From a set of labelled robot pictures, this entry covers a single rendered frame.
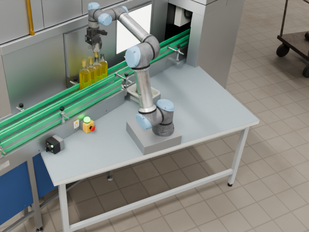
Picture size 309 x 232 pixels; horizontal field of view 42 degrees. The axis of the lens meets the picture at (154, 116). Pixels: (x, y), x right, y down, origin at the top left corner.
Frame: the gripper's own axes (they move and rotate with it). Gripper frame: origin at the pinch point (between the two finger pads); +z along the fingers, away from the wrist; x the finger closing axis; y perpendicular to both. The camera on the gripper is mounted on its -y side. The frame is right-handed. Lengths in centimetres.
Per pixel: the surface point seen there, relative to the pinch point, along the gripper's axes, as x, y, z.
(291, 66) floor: 45, -311, 118
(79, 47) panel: -12.2, 4.5, -0.3
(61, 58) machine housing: -15.2, 18.9, 4.7
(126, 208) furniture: 57, 25, 98
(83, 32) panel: -12.2, 0.7, -10.3
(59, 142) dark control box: 23, 55, 35
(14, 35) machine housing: -16, 52, -24
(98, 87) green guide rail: 6.3, 4.2, 24.8
